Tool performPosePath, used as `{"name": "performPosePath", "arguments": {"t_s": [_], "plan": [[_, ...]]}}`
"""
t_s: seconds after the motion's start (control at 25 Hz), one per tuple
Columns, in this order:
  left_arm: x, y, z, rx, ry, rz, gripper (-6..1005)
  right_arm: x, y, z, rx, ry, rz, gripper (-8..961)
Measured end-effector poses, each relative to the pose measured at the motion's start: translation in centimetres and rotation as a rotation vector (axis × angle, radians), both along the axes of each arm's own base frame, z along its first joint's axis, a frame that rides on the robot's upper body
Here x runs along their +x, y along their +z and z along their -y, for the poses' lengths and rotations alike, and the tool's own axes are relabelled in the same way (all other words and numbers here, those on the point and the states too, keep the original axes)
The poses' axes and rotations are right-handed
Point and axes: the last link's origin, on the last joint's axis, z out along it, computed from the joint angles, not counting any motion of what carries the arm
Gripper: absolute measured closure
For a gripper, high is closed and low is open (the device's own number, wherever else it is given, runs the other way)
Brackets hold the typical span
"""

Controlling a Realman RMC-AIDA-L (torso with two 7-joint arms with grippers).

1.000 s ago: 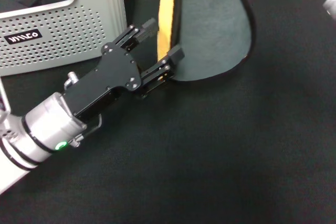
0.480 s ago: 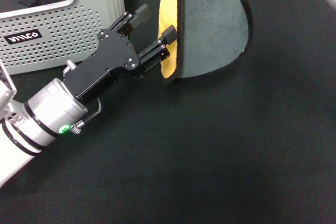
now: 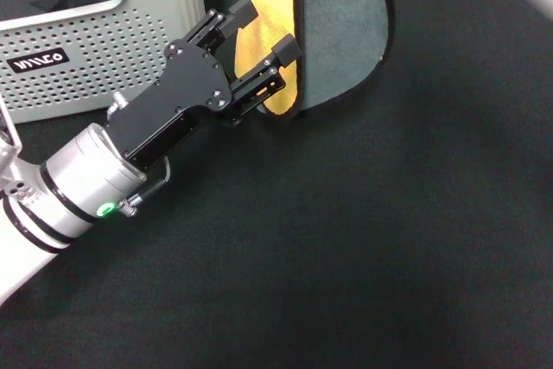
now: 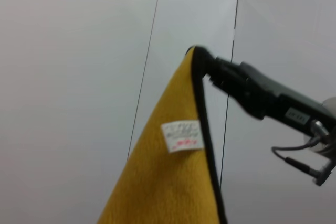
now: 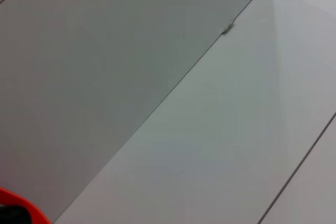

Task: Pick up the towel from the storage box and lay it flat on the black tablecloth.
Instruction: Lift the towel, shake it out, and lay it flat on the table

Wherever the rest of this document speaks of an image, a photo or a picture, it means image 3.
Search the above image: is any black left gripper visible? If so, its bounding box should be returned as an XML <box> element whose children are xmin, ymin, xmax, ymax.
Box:
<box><xmin>106</xmin><ymin>0</ymin><xmax>303</xmax><ymax>168</ymax></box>

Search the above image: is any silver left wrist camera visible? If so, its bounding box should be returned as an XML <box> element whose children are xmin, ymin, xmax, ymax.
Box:
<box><xmin>0</xmin><ymin>99</ymin><xmax>23</xmax><ymax>162</ymax></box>

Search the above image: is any yellow and grey towel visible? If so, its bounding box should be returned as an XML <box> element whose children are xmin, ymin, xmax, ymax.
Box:
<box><xmin>232</xmin><ymin>0</ymin><xmax>397</xmax><ymax>123</ymax></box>

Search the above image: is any left gripper cable with plug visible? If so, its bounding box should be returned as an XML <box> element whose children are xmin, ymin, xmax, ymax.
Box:
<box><xmin>118</xmin><ymin>156</ymin><xmax>173</xmax><ymax>218</ymax></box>

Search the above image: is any silver knurled connector plug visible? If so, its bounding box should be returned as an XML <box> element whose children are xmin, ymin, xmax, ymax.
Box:
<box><xmin>105</xmin><ymin>91</ymin><xmax>130</xmax><ymax>122</ymax></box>

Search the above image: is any black tablecloth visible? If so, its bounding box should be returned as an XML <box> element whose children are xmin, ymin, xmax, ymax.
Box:
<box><xmin>0</xmin><ymin>0</ymin><xmax>553</xmax><ymax>369</ymax></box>

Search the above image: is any grey perforated storage box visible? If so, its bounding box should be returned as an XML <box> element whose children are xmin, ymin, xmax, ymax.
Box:
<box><xmin>0</xmin><ymin>0</ymin><xmax>207</xmax><ymax>124</ymax></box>

